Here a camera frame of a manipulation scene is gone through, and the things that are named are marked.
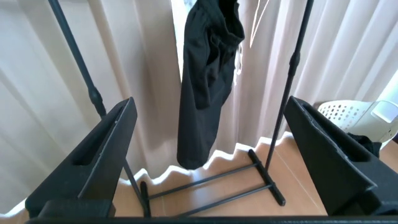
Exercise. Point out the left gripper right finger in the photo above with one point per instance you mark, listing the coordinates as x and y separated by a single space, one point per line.
329 168

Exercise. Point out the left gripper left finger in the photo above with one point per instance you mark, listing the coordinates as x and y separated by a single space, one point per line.
90 174

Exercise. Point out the black garment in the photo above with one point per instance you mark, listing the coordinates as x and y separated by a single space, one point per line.
368 145

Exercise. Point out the black shorts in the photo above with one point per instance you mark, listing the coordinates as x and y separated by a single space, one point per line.
202 93

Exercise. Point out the white laundry basket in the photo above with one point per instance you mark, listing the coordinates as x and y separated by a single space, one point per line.
360 118

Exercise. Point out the black clothes rack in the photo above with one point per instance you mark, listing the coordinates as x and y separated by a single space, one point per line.
292 62

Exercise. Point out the window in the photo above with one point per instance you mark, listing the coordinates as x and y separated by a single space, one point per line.
178 31

